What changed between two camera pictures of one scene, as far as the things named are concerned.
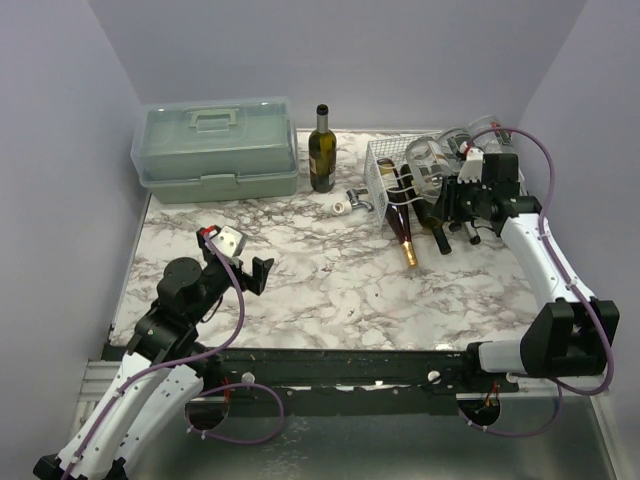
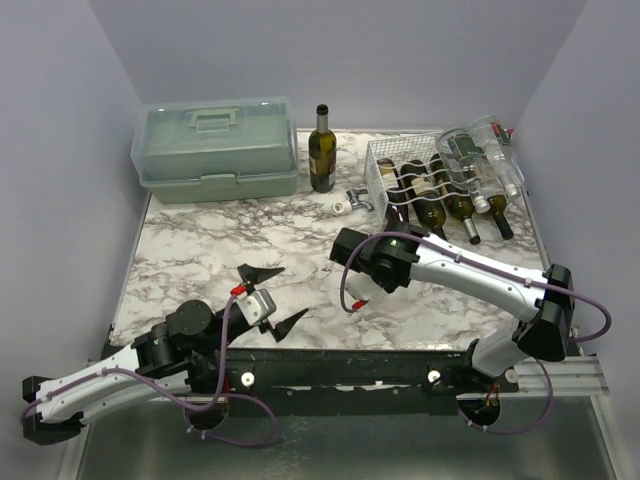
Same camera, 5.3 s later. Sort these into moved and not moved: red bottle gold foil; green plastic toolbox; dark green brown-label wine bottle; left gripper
Moved: left gripper
Not moved: green plastic toolbox; red bottle gold foil; dark green brown-label wine bottle
